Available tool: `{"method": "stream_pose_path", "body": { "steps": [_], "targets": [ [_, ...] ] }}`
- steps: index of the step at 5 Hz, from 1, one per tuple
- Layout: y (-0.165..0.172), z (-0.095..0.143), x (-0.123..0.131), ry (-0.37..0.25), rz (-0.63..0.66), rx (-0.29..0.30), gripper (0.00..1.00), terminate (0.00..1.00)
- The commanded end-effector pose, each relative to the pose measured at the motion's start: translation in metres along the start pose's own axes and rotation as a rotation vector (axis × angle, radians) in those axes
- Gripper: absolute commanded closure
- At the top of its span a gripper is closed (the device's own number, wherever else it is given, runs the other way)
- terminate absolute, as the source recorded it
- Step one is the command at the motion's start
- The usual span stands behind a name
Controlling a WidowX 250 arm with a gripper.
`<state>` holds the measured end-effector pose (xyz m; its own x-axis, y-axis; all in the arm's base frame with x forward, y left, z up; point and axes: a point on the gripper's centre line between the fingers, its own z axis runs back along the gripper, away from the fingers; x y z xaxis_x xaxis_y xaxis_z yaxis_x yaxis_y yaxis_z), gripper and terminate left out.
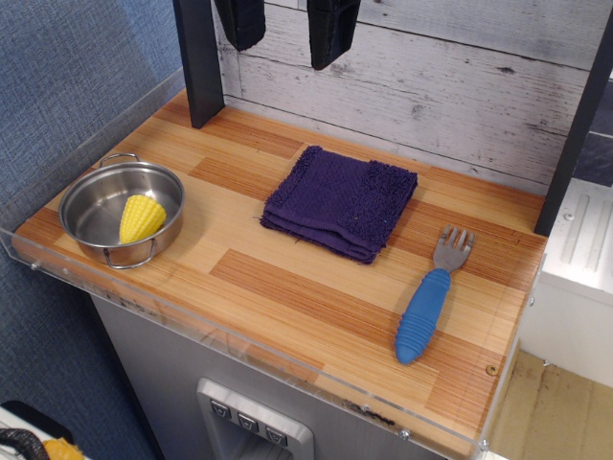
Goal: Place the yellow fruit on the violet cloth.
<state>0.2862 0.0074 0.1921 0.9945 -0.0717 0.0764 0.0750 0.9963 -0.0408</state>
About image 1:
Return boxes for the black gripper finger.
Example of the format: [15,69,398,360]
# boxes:
[306,0,361,70]
[215,0,266,52]

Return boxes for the yellow toy corn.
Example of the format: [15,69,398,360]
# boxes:
[119,195,167,244]

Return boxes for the folded violet cloth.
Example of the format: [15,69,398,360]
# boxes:
[261,146,418,265]

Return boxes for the small steel pot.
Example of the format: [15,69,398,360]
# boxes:
[59,153,186,269]

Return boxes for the white ridged side counter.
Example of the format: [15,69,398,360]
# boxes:
[543,179,613,293]

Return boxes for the silver dispenser panel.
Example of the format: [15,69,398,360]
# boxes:
[196,378,315,459]

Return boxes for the yellow object at corner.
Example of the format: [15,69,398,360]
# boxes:
[43,438,84,460]

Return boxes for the black mesh object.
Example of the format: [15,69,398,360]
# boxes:
[1,428,50,460]

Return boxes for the left black post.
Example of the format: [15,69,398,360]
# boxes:
[172,0,225,128]

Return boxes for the black post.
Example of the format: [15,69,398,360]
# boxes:
[172,0,225,128]
[534,11,612,237]

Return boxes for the blue handled fork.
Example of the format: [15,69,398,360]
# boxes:
[394,225,476,364]

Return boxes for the right black post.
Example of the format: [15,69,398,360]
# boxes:
[534,11,612,237]

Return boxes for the clear acrylic guard rail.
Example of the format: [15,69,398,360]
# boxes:
[11,90,545,459]

